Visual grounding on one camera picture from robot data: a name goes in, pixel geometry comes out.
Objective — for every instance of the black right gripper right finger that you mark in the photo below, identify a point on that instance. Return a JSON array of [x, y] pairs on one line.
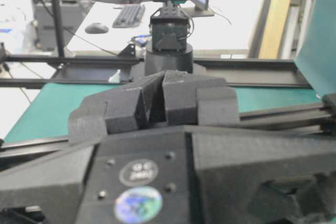
[[187, 99]]

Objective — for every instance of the black vertical pole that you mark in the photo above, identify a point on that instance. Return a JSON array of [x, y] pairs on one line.
[[58, 27]]

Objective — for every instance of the green table cloth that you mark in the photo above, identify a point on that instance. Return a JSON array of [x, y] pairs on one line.
[[46, 113]]

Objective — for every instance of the black keyboard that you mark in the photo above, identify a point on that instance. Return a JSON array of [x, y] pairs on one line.
[[130, 16]]

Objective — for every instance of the black table frame rail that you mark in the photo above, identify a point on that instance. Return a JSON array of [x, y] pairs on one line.
[[212, 148]]

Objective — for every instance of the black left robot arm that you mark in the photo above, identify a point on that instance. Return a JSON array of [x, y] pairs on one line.
[[170, 26]]

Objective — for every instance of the black computer mouse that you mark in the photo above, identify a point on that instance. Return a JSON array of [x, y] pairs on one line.
[[96, 28]]

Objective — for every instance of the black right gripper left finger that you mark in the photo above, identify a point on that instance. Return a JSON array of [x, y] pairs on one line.
[[126, 108]]

